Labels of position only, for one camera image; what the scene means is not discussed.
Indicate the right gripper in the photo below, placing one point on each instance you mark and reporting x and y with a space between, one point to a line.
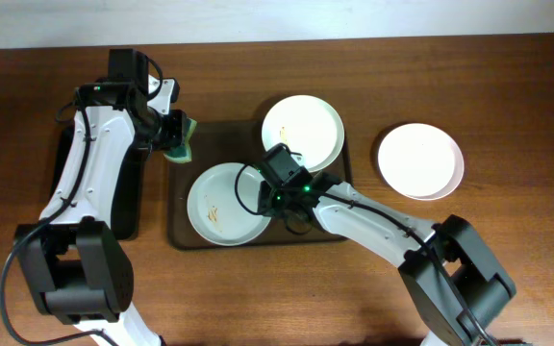
265 198

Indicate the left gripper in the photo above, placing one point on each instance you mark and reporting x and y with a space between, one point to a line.
181 131

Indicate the green and yellow sponge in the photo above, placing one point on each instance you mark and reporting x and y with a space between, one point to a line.
182 153

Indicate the white plate top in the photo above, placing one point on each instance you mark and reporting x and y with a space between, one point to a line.
309 126

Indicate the white plate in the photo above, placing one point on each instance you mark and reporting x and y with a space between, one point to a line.
309 126
420 161

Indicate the pale blue plate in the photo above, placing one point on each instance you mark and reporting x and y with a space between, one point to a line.
215 212

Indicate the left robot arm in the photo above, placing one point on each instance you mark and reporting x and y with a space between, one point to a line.
71 259

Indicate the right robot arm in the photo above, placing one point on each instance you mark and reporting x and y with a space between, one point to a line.
456 282

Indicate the brown plastic serving tray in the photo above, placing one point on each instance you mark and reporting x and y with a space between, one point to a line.
212 144

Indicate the black rectangular tray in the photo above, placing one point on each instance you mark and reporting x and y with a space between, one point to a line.
127 196

